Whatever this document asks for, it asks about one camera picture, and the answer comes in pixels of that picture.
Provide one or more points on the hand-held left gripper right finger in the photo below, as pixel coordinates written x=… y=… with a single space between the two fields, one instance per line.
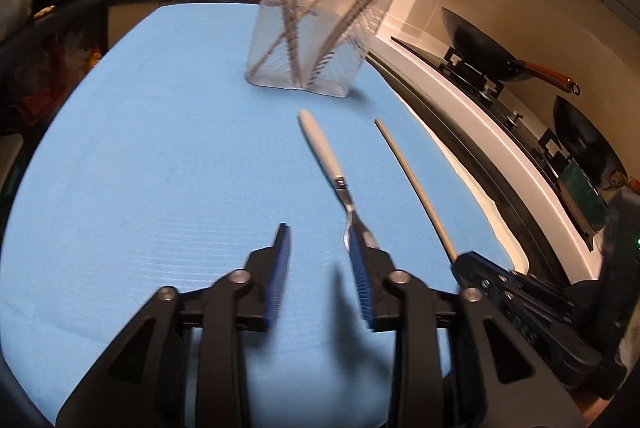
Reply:
x=361 y=275

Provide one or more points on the long wooden chopstick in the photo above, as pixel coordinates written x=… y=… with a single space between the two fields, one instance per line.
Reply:
x=415 y=183

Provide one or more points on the black gas stove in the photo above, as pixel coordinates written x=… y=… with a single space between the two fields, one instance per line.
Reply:
x=500 y=106

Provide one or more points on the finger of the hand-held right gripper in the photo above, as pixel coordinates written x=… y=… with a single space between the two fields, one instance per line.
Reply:
x=530 y=323
x=487 y=265

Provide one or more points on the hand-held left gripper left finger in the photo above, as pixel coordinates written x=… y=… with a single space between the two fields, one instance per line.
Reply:
x=280 y=273

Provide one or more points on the blue table cloth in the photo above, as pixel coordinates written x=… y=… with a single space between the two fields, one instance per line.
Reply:
x=150 y=158

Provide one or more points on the small black wok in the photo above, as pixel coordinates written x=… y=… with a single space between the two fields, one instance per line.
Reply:
x=580 y=138

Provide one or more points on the black metal shelf rack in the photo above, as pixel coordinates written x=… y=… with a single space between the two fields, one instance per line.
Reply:
x=107 y=8

